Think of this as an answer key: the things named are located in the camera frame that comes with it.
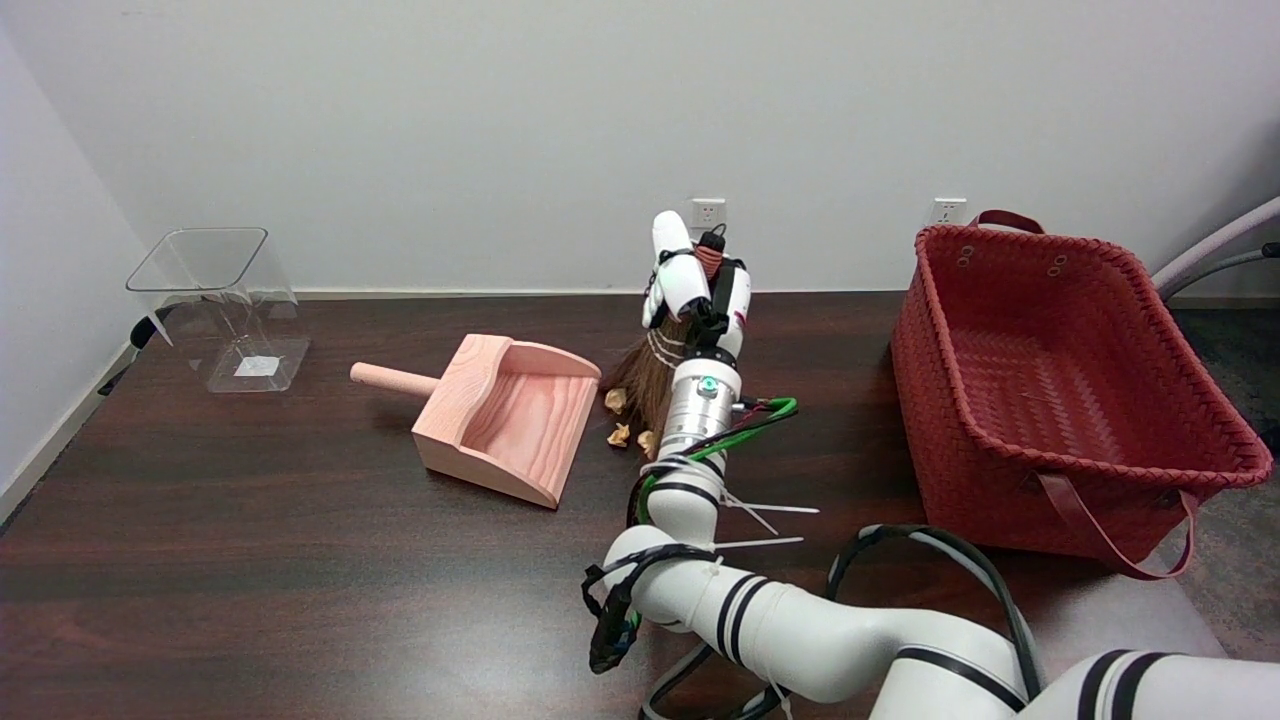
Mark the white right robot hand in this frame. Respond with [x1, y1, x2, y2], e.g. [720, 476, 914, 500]
[640, 210, 753, 366]

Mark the dark curved chair tube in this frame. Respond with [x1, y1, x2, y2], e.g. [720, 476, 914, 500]
[1160, 243, 1280, 301]

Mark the pale curved chair tube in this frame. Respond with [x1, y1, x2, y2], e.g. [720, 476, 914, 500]
[1150, 195, 1280, 293]

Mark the black elbow cable loop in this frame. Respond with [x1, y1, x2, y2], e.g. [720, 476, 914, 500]
[585, 545, 791, 720]

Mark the large black looped cable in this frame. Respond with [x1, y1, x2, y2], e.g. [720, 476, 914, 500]
[828, 525, 1044, 701]

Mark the green robot cable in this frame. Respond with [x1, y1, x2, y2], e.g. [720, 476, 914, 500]
[628, 397, 799, 526]

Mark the red woven basket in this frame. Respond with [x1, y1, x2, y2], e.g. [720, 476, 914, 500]
[890, 210, 1274, 581]

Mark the pink wooden dustpan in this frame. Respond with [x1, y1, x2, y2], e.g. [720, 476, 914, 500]
[350, 334, 603, 510]

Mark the small brown bristle broom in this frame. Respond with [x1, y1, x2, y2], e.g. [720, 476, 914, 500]
[600, 232, 726, 433]

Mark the clear plastic container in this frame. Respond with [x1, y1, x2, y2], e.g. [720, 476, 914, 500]
[125, 227, 311, 394]

